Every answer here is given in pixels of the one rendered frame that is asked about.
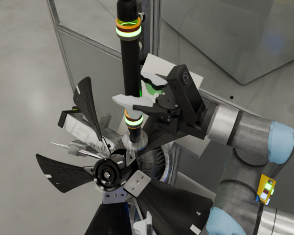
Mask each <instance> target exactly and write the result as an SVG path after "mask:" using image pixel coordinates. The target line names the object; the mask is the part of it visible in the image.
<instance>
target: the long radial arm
mask: <svg viewBox="0 0 294 235"><path fill-rule="evenodd" d="M63 129H65V130H66V131H68V132H69V133H71V134H72V135H74V136H75V137H77V138H78V139H80V140H81V141H83V142H84V143H86V144H87V145H89V146H90V147H92V148H93V149H95V150H96V151H98V152H99V153H101V154H102V155H104V156H105V157H107V156H108V154H107V152H106V150H105V149H103V147H104V146H103V143H102V142H101V141H99V139H98V137H97V135H96V133H95V131H94V129H93V127H92V126H91V124H90V123H89V122H87V121H86V120H84V119H83V113H82V112H80V113H69V114H67V117H66V120H65V122H64V125H63ZM100 130H101V134H102V137H104V138H105V140H106V143H107V144H110V145H111V147H110V148H109V149H110V151H111V152H113V150H112V149H114V146H116V144H117V145H118V142H117V141H119V140H120V136H121V135H120V134H118V133H117V132H115V131H113V130H112V129H110V128H100Z"/></svg>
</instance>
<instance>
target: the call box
mask: <svg viewBox="0 0 294 235"><path fill-rule="evenodd" d="M269 179H271V178H269V177H267V176H265V175H263V174H262V175H261V179H260V183H259V188H258V192H257V196H259V201H258V202H260V200H261V201H263V202H265V204H267V201H268V199H269V197H270V195H271V192H272V190H273V188H274V186H275V183H276V181H274V180H273V179H271V180H272V181H273V184H272V185H271V184H269V183H268V180H269ZM267 183H268V184H269V185H271V188H270V189H268V188H266V187H265V186H266V184H267ZM265 188H266V189H268V190H269V192H268V194H266V193H264V192H263V191H264V189H265ZM262 193H264V194H266V195H267V197H266V199H264V198H262V197H261V195H262Z"/></svg>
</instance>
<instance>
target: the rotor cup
mask: <svg viewBox="0 0 294 235"><path fill-rule="evenodd" d="M126 152H127V149H126V148H120V149H117V150H115V151H114V152H113V153H112V154H111V155H110V156H107V157H104V158H102V159H100V160H98V161H97V162H96V164H95V165H94V168H93V178H94V181H95V183H96V184H97V186H98V187H99V188H100V189H101V190H103V191H106V192H113V191H115V190H117V189H119V188H121V187H122V186H124V184H125V183H124V184H122V185H121V183H123V182H124V181H126V182H127V181H128V180H129V179H130V178H131V177H132V175H133V174H134V173H135V172H136V171H137V170H140V171H142V165H141V161H140V159H139V157H138V158H137V159H136V160H135V161H134V162H133V163H132V164H131V165H130V166H129V167H128V168H127V166H126ZM120 161H123V163H120V164H118V163H117V162H120ZM105 172H108V173H109V175H110V176H109V178H106V177H105Z"/></svg>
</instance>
